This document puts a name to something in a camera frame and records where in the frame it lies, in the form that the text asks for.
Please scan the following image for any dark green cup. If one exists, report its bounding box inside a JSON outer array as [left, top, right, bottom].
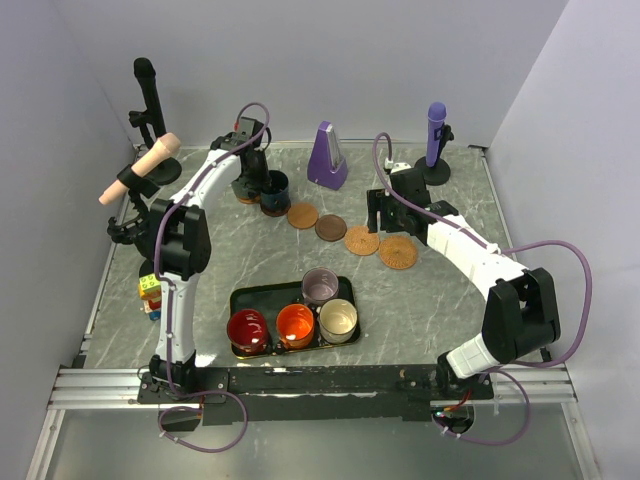
[[231, 178, 263, 198]]

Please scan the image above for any woven rattan coaster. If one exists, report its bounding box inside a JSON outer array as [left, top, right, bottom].
[[378, 235, 418, 270], [344, 225, 380, 256]]

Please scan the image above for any dark blue cup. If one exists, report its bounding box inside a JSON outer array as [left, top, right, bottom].
[[260, 170, 291, 211]]

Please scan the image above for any woven rattan coaster front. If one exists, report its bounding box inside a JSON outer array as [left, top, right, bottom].
[[378, 235, 418, 270]]

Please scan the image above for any dark walnut coaster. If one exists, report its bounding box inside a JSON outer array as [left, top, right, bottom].
[[261, 208, 289, 218], [315, 214, 348, 242]]

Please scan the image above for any lilac cup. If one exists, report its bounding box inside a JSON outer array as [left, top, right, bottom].
[[301, 267, 339, 306]]

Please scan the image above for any cream cup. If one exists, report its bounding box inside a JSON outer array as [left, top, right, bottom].
[[318, 299, 358, 345]]

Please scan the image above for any orange cup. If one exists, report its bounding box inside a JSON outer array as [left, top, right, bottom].
[[276, 304, 315, 350]]

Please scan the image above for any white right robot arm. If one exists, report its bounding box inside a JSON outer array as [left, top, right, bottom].
[[367, 163, 561, 399]]

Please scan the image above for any black arm base beam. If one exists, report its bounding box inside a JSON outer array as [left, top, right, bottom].
[[137, 364, 494, 425]]

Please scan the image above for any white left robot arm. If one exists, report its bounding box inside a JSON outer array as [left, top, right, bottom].
[[149, 117, 271, 402]]

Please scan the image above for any red cup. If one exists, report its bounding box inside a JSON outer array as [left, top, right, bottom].
[[227, 309, 269, 355]]

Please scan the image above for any black purple-microphone stand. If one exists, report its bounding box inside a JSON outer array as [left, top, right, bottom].
[[414, 124, 454, 186]]

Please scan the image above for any purple metronome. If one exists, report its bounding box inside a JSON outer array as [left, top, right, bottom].
[[307, 121, 348, 191]]

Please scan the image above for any beige microphone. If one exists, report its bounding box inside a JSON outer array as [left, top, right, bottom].
[[98, 133, 181, 205]]

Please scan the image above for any purple microphone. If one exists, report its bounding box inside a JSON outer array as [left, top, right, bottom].
[[425, 102, 447, 167]]

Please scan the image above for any black tray gold rim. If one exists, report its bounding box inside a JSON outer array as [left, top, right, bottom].
[[230, 280, 361, 359]]

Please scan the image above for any black microphone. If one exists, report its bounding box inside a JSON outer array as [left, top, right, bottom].
[[129, 57, 167, 148]]

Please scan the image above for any empty black microphone stand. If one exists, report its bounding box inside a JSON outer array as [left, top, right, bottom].
[[138, 259, 155, 277]]

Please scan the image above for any colourful toy block figure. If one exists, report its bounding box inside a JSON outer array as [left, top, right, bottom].
[[138, 273, 162, 321]]

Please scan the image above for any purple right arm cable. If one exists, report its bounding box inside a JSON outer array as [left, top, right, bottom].
[[373, 132, 594, 446]]

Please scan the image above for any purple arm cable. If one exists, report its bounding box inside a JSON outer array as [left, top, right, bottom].
[[152, 102, 271, 454], [373, 132, 594, 446]]

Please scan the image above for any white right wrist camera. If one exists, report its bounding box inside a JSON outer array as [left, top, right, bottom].
[[384, 158, 412, 175]]

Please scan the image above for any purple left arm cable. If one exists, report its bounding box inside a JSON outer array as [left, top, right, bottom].
[[152, 102, 271, 454]]

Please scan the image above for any aluminium frame rail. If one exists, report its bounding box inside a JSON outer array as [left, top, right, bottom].
[[48, 366, 577, 410]]

